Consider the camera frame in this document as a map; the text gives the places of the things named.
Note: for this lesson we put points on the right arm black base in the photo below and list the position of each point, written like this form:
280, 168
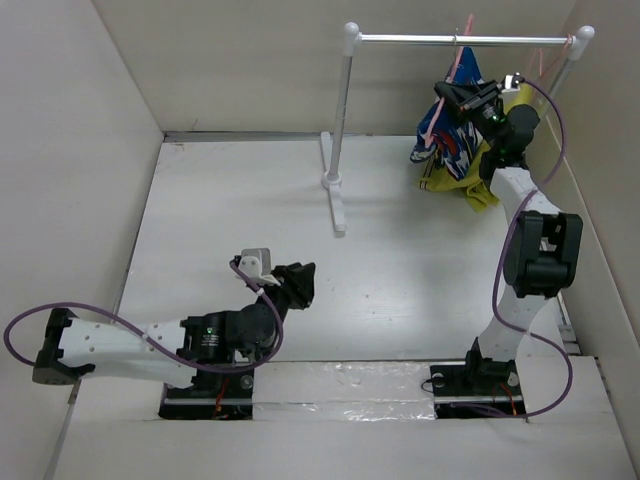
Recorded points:
455, 396

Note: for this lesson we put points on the blue white patterned trousers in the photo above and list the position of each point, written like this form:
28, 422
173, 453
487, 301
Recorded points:
443, 144

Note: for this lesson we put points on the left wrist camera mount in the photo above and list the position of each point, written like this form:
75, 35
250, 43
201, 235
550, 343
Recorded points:
255, 263

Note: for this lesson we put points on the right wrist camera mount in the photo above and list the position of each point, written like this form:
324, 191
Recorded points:
511, 83

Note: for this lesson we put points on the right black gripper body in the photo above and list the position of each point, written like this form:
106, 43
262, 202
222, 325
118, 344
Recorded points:
487, 126

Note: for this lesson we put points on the yellow shorts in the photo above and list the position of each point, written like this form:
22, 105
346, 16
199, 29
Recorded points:
472, 186

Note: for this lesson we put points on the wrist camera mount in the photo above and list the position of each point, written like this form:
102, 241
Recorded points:
255, 263
511, 83

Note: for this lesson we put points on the white clothes rack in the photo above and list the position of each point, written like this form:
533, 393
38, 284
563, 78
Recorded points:
331, 142

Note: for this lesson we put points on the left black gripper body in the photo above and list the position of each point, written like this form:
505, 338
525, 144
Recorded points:
277, 295

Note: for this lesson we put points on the silver foil tape strip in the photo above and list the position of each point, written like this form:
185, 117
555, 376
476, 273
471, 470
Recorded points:
342, 391

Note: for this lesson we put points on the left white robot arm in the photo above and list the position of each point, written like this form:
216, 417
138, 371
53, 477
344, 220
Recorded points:
180, 353

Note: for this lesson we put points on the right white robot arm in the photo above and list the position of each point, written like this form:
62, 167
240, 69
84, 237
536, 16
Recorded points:
540, 252

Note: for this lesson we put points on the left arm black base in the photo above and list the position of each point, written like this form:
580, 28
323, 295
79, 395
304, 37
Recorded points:
212, 397

